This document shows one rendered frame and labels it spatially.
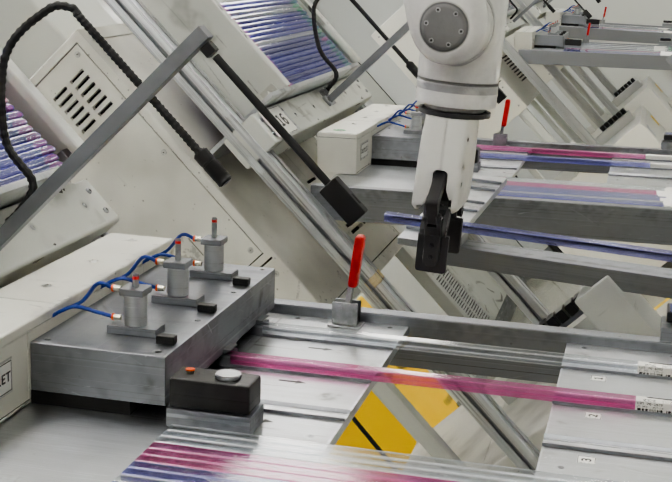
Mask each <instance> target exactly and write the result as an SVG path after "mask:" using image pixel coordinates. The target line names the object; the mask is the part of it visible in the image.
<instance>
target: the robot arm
mask: <svg viewBox="0 0 672 482"><path fill-rule="evenodd" d="M508 3H509V0H404V6H405V12H406V17H407V22H408V26H409V30H410V34H411V36H412V39H413V41H414V43H415V45H416V47H417V48H418V50H419V51H420V56H419V65H418V75H417V86H416V95H415V100H416V101H418V102H421V103H424V104H420V105H419V107H418V111H420V112H421V113H424V114H426V117H425V121H424V126H423V131H422V136H421V142H420V148H419V154H418V161H417V168H416V175H415V182H414V189H413V196H412V205H413V207H414V208H415V209H418V208H419V207H420V206H422V205H423V204H424V203H425V205H424V210H423V215H422V220H421V224H420V232H419V233H418V241H417V251H416V260H415V269H416V270H419V271H425V272H432V273H438V274H444V273H445V271H446V265H447V257H448V253H454V254H457V253H459V251H460V245H461V237H462V228H463V219H464V218H459V217H462V215H463V209H464V203H465V202H466V201H467V199H468V197H469V193H470V188H471V182H472V176H473V169H474V162H475V154H476V145H477V136H478V126H479V120H484V119H490V117H491V112H490V111H488V110H490V109H494V108H496V103H497V97H498V87H499V85H498V84H499V78H500V69H501V61H502V53H503V44H504V36H505V28H506V20H507V11H508ZM457 216H458V217H457Z"/></svg>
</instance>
